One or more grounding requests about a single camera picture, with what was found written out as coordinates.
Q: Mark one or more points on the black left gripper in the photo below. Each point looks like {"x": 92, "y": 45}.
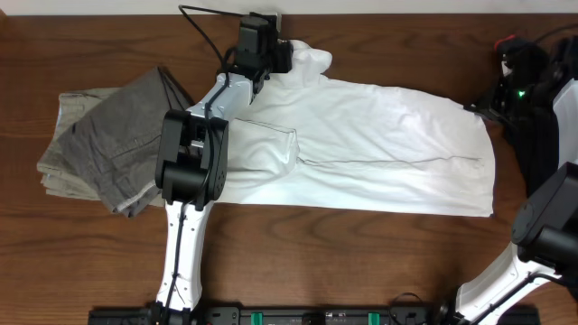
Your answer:
{"x": 280, "y": 56}

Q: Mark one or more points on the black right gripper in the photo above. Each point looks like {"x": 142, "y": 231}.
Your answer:
{"x": 495, "y": 113}

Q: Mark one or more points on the white printed t-shirt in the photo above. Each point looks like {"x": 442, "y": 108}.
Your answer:
{"x": 307, "y": 140}

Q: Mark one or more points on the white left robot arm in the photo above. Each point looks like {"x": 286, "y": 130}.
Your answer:
{"x": 191, "y": 171}

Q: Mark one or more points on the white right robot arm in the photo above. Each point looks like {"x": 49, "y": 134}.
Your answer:
{"x": 542, "y": 247}

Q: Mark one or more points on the black garment with red trim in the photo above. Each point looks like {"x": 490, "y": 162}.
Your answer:
{"x": 539, "y": 152}

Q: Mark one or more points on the folded grey shorts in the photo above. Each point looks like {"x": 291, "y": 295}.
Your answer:
{"x": 114, "y": 147}

